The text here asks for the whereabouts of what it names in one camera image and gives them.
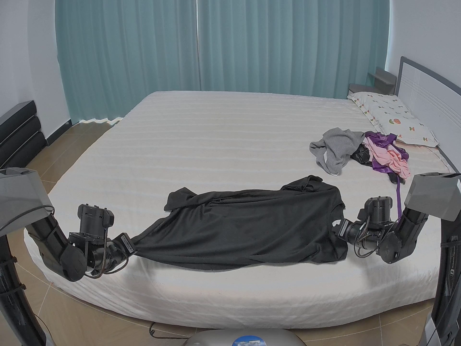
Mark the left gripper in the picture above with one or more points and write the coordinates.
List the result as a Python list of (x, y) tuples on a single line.
[(115, 254)]

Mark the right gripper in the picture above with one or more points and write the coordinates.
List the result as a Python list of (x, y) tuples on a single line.
[(356, 234)]

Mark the black T-shirt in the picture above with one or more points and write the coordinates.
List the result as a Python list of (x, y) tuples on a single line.
[(234, 225)]

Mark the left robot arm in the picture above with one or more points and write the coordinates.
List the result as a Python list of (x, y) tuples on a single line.
[(46, 236)]

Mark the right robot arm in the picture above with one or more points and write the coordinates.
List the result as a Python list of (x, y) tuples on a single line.
[(407, 225)]

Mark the bed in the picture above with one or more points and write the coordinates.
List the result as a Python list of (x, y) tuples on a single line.
[(216, 146)]

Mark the black shiny garment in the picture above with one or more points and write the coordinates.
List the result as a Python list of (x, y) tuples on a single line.
[(362, 155)]

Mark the pink garment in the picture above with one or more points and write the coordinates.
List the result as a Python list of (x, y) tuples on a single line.
[(383, 155)]

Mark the grey garment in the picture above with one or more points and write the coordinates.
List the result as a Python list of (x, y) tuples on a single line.
[(338, 146)]

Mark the purple garment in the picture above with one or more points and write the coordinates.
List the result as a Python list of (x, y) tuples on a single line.
[(381, 138)]

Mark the white printed pillow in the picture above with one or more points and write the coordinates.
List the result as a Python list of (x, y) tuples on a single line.
[(392, 117)]

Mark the black chest of drawers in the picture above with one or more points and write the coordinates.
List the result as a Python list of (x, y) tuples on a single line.
[(18, 135)]

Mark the grey bedside table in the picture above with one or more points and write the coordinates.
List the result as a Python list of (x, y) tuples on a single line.
[(383, 76)]

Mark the blue-green curtain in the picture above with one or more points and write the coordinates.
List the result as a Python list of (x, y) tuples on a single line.
[(126, 49), (288, 34)]

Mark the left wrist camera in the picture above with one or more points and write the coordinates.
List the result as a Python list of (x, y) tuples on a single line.
[(108, 219)]

